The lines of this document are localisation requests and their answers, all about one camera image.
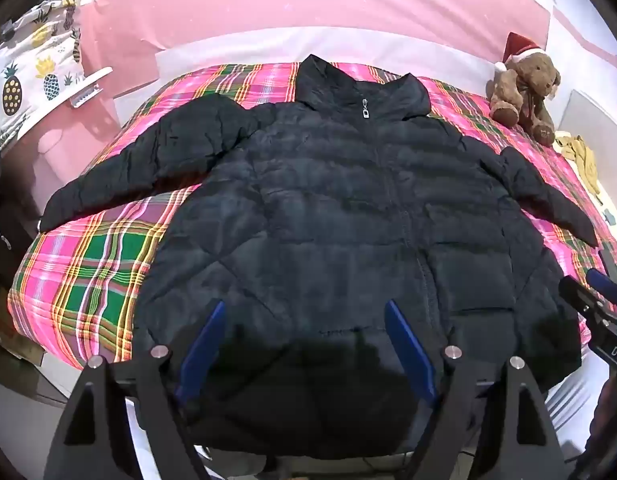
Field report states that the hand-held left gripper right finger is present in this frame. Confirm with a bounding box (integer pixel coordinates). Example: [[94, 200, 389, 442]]
[[385, 300, 572, 480]]

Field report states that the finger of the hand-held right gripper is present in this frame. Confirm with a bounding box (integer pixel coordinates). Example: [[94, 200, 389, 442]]
[[558, 275, 615, 323], [587, 268, 617, 307]]

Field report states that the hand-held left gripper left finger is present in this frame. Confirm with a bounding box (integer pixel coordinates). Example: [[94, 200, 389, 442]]
[[43, 300, 227, 480]]

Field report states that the black puffer jacket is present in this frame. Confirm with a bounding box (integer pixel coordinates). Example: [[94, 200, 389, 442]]
[[38, 53, 600, 461]]

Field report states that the person's right forearm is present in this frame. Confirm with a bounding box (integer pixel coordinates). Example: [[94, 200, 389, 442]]
[[581, 372, 617, 480]]

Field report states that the black phone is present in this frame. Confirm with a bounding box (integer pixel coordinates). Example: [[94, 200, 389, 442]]
[[598, 241, 617, 277]]

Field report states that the pale yellow bed sheet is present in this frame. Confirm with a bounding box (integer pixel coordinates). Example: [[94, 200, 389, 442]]
[[583, 157, 617, 248]]

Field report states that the yellow crumpled cloth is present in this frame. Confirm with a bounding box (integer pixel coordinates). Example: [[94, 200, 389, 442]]
[[554, 131, 605, 206]]

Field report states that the pink green plaid blanket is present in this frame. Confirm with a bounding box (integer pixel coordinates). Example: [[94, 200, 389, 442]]
[[7, 61, 611, 370]]

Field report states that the white cabinet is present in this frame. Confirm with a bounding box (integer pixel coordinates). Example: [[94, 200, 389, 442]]
[[557, 88, 617, 163]]

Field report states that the brown teddy bear, red hat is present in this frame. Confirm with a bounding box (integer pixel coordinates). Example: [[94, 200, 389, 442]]
[[485, 31, 562, 148]]

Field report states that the white plastic object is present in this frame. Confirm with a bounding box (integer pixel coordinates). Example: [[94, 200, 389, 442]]
[[70, 66, 114, 110]]

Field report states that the pineapple print cloth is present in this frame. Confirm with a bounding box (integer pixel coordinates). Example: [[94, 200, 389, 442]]
[[0, 0, 89, 171]]

